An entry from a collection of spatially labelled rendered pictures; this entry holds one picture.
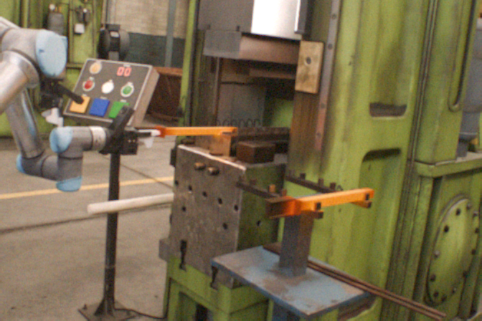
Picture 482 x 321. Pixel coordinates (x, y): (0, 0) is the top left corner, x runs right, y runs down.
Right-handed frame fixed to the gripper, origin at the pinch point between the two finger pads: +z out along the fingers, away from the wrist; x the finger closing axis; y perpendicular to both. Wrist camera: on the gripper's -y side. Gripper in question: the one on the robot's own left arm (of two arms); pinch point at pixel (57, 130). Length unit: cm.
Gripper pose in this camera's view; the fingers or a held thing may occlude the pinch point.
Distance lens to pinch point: 206.8
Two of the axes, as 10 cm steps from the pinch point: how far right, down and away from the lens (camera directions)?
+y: -8.7, -0.1, -4.9
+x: 4.7, 2.0, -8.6
